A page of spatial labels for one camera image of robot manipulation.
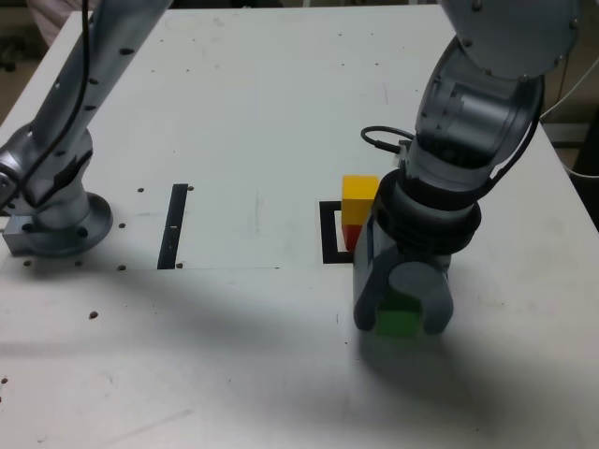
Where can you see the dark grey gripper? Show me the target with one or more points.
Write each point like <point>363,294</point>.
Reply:
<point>421,257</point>

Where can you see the green cube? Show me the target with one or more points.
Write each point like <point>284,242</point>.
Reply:
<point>398,325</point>

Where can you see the red cube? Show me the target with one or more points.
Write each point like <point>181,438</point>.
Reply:
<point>352,236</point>

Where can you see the yellow cube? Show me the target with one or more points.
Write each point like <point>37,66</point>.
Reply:
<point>358,201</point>

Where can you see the black tape square outline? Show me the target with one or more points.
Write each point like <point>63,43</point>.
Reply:
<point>327,234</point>

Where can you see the black tape strip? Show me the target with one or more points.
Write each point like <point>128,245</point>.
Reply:
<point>172,224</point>

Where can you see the person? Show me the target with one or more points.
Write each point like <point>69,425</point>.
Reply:
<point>51,18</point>

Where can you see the grey rail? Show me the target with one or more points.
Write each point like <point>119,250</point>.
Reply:
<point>564,133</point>

